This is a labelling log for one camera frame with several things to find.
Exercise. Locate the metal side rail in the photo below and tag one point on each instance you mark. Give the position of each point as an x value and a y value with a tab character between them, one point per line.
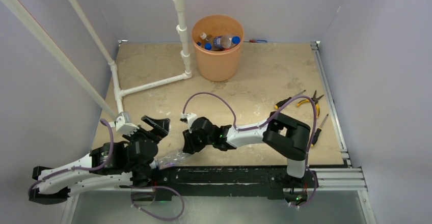
337	179

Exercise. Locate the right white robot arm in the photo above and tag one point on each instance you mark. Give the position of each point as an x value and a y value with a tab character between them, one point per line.
288	136

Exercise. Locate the white PVC pipe frame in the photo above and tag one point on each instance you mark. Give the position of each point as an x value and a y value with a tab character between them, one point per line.
30	22

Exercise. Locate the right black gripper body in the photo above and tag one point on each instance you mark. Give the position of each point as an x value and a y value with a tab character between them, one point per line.
196	142

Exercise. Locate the yellow tea bottle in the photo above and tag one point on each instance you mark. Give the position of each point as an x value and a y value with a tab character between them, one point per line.
205	38

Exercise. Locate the yellow handled pliers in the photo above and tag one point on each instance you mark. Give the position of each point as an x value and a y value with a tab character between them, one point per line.
315	100

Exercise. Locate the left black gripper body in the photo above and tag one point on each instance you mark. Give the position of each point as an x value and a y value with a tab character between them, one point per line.
141	134

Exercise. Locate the blue label water bottle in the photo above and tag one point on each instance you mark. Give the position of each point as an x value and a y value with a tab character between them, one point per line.
208	46

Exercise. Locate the black yellow screwdriver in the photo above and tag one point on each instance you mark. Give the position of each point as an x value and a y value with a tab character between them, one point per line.
318	131
282	102

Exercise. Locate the small blue label bottle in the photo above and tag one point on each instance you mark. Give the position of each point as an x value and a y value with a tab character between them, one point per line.
224	42

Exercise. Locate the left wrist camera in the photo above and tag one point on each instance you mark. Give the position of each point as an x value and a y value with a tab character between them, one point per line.
124	125

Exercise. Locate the orange plastic bin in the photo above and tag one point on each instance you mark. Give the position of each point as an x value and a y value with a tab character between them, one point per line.
217	65

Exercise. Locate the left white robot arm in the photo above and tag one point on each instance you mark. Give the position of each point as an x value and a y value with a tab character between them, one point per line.
127	159

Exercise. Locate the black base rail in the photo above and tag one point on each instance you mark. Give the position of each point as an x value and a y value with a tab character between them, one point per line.
270	181

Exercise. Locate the crushed clear bottle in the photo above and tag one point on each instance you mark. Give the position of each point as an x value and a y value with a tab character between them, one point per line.
169	160

